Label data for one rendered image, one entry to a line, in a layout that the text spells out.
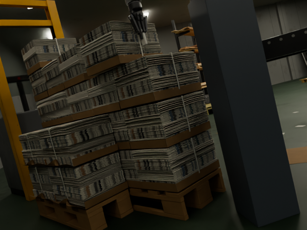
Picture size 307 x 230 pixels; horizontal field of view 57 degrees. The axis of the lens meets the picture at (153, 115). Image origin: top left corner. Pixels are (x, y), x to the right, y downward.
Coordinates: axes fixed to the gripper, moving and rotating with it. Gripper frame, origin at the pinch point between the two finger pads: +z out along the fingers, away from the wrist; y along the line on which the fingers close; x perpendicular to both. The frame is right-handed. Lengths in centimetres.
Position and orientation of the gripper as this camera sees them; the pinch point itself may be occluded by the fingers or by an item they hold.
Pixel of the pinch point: (143, 39)
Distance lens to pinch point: 162.5
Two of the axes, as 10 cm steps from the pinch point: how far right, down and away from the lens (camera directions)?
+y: -7.0, 2.2, -6.8
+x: 6.6, -1.5, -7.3
